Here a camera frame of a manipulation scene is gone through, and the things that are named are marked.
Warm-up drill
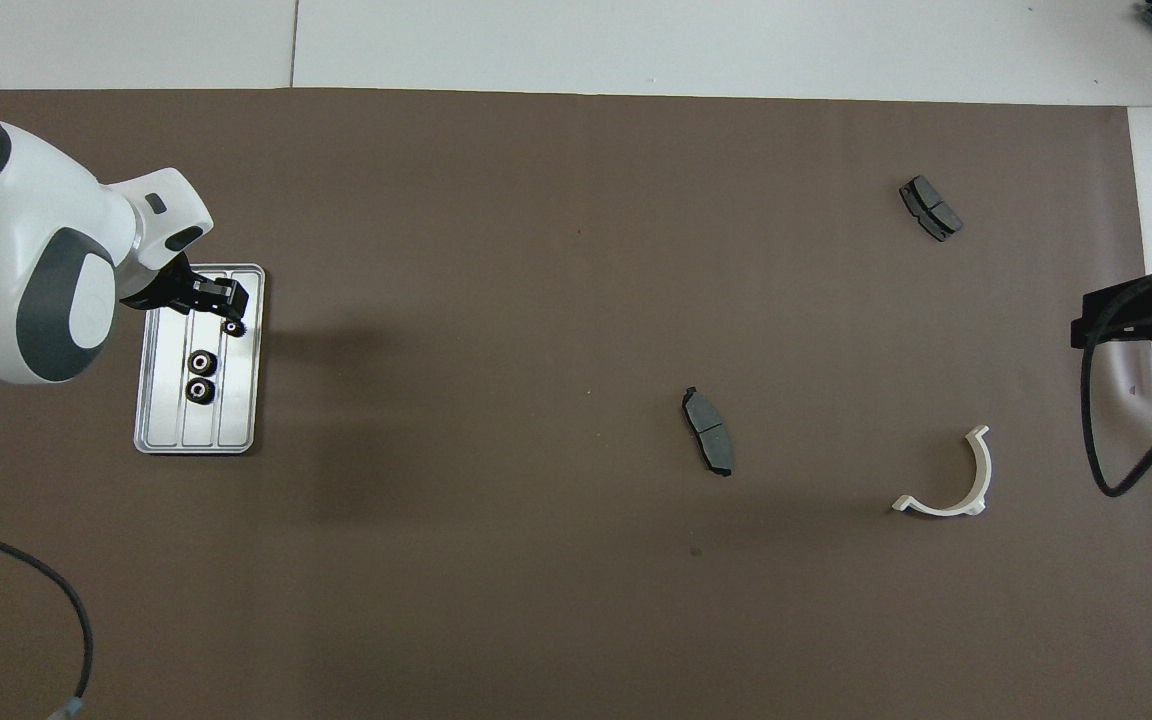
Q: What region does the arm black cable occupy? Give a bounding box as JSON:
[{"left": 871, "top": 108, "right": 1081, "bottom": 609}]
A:
[
  {"left": 1081, "top": 262, "right": 1152, "bottom": 498},
  {"left": 0, "top": 520, "right": 95, "bottom": 720}
]

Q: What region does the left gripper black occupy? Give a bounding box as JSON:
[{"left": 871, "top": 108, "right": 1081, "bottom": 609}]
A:
[{"left": 121, "top": 252, "right": 249, "bottom": 323}]

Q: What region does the short grey brake pad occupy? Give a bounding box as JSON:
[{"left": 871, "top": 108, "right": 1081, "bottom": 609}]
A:
[{"left": 899, "top": 175, "right": 964, "bottom": 243}]

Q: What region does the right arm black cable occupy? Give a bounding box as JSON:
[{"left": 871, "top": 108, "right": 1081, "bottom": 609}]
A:
[{"left": 1081, "top": 262, "right": 1152, "bottom": 498}]

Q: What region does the silver metal tray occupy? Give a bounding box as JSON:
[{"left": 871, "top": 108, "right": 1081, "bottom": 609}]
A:
[{"left": 133, "top": 263, "right": 267, "bottom": 457}]

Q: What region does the brown table mat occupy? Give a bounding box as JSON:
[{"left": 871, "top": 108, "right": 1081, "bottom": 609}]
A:
[{"left": 0, "top": 88, "right": 1152, "bottom": 720}]

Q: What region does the long grey brake pad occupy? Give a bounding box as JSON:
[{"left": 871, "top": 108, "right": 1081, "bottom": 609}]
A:
[{"left": 682, "top": 386, "right": 735, "bottom": 478}]

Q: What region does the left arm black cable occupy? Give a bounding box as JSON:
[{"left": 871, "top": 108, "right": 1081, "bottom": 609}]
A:
[{"left": 0, "top": 520, "right": 95, "bottom": 720}]

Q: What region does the white curved plastic bracket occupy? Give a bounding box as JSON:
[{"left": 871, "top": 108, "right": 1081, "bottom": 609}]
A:
[{"left": 892, "top": 425, "right": 993, "bottom": 518}]

